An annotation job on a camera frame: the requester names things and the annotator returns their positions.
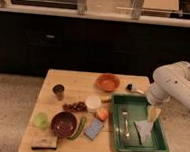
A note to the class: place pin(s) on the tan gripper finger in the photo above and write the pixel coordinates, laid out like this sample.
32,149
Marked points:
153,114

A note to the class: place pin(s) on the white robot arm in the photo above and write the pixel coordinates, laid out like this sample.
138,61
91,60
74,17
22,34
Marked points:
171,80

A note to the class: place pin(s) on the white plastic cup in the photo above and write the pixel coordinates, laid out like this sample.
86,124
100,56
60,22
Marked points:
93,103

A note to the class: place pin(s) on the silver metal fork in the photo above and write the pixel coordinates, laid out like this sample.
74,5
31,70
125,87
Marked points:
125,116

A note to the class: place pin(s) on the green plastic tray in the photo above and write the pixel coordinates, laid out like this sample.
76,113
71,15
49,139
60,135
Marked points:
131,130

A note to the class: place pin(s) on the orange carrot piece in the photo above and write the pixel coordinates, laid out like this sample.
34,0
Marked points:
102,114

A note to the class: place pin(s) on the orange bowl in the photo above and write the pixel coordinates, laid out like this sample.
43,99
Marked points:
107,82

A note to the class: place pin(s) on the blue sponge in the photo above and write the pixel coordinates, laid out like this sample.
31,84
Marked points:
93,129

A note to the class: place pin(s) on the green cucumber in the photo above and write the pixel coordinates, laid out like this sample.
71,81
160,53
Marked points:
79,129

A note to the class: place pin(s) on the bunch of dark grapes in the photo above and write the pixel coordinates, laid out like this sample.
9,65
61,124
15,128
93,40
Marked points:
75,107

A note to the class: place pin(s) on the wooden table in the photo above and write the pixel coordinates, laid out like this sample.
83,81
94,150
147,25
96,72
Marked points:
77,87

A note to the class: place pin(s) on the dark red bowl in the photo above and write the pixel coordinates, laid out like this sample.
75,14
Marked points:
63,124

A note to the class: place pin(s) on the green apple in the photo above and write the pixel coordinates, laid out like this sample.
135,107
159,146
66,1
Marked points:
40,121

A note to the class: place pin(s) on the brown wooden block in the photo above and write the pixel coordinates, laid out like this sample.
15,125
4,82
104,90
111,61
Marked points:
44,142

